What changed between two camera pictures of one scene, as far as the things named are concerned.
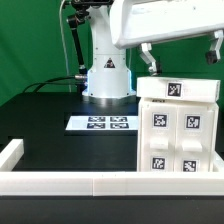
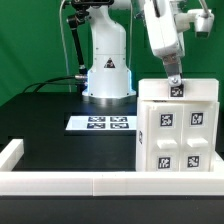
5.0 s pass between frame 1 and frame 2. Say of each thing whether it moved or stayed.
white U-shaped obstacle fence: stayed
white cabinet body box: moved
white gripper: moved
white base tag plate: stayed
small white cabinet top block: stayed
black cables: stayed
